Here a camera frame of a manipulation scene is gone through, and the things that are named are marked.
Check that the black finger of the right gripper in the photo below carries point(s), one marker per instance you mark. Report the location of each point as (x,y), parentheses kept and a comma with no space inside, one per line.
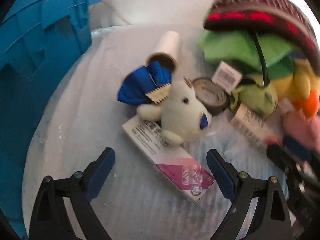
(303,198)

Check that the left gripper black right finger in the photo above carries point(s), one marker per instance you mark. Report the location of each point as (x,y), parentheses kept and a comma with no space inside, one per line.
(271,219)

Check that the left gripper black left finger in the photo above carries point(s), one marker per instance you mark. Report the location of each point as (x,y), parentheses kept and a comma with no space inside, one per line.
(49,219)

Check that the yellow green duck plush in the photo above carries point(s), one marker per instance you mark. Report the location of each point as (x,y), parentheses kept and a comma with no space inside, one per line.
(294,79)

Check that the maroon knit beanie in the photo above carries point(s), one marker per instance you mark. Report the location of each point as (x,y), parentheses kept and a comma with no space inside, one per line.
(280,17)

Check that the pink plush toy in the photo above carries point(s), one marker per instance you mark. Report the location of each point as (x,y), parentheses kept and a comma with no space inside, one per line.
(301,135)

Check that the long beige carton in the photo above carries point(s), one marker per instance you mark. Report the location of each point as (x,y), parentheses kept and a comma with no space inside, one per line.
(257,131)

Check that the light green plush pouch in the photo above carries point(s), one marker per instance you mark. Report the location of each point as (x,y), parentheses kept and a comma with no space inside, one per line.
(257,97)

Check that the round grey tape tin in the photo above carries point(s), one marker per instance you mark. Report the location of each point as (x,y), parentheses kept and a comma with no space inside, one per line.
(213,97)

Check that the white pink medicine box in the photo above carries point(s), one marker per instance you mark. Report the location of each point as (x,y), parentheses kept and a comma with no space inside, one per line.
(176,164)

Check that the small white barcode box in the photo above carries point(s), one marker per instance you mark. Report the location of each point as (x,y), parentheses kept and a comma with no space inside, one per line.
(226,77)

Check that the white bear plush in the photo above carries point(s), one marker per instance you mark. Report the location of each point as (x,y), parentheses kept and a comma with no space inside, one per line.
(182,115)

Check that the green cloth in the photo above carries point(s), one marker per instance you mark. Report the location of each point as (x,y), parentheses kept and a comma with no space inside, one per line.
(237,49)

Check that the blue fabric pouch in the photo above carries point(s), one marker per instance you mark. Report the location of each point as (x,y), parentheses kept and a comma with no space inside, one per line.
(141,81)

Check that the white lint roller refill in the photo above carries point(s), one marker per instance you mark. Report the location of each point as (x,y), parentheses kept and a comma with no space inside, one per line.
(167,51)

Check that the blue plastic crate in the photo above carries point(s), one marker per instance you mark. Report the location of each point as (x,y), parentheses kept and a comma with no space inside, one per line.
(40,41)

